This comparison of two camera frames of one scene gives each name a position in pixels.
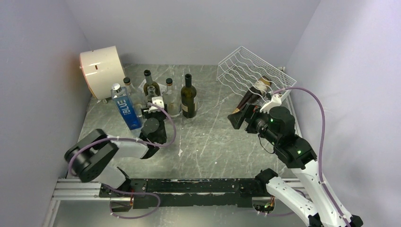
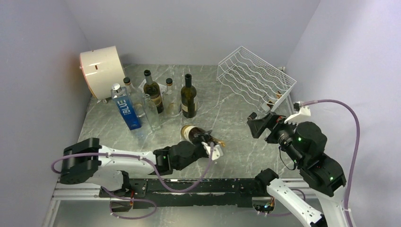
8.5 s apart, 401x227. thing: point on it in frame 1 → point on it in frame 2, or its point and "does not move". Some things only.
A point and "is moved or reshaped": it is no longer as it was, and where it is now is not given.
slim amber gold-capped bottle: (256, 93) → (188, 132)
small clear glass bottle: (151, 91) is moved or reshaped
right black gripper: (237, 119) → (257, 126)
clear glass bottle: (136, 96) does not move
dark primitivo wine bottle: (149, 82) does not move
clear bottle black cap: (173, 99) does not move
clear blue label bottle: (124, 101) does not move
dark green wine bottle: (188, 98) does not move
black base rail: (173, 193) does not move
